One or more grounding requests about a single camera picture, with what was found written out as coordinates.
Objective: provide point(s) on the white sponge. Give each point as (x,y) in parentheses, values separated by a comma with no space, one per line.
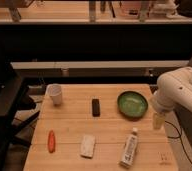
(87,146)

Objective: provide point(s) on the green bowl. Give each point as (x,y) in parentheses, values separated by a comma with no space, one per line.
(132,104)

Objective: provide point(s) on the black office chair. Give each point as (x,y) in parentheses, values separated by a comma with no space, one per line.
(13,97)

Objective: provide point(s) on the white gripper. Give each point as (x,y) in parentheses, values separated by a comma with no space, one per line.
(158,120)

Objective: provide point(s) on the orange carrot toy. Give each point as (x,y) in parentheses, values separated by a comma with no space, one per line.
(51,142)

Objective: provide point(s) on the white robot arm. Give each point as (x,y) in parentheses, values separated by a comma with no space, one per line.
(174,87)

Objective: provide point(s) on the white tube bottle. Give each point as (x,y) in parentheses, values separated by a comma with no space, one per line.
(129,148)

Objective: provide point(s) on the black rectangular block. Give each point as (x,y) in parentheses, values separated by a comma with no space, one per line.
(95,108)

